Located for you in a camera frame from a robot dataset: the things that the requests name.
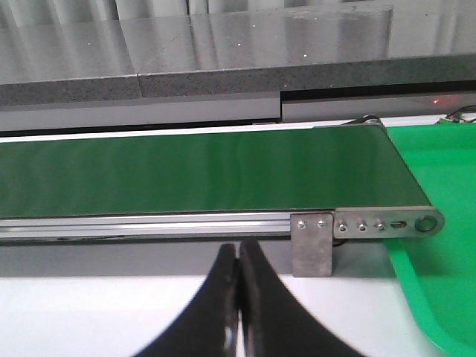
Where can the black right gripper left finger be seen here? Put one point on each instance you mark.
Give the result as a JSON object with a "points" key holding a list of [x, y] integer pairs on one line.
{"points": [[208, 325]]}

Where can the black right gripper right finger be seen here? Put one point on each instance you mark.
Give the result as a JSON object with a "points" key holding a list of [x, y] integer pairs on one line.
{"points": [[274, 322]]}

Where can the steel conveyor end plate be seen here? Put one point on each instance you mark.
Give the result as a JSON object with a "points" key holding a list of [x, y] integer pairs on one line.
{"points": [[387, 222]]}

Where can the green plastic tray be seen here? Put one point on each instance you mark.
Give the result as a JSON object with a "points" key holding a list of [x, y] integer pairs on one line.
{"points": [[437, 274]]}

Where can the green conveyor belt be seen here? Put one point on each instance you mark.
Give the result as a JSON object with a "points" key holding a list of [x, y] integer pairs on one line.
{"points": [[320, 168]]}

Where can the grey stone countertop slab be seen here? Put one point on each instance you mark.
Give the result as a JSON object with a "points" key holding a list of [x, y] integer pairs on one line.
{"points": [[233, 70]]}

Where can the white pleated curtain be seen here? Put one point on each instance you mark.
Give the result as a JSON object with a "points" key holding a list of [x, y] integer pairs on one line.
{"points": [[37, 14]]}

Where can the steel conveyor support bracket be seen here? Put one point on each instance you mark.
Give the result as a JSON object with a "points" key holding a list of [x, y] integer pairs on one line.
{"points": [[311, 239]]}

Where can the aluminium conveyor side rail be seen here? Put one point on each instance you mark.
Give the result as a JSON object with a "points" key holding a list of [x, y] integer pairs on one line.
{"points": [[148, 226]]}

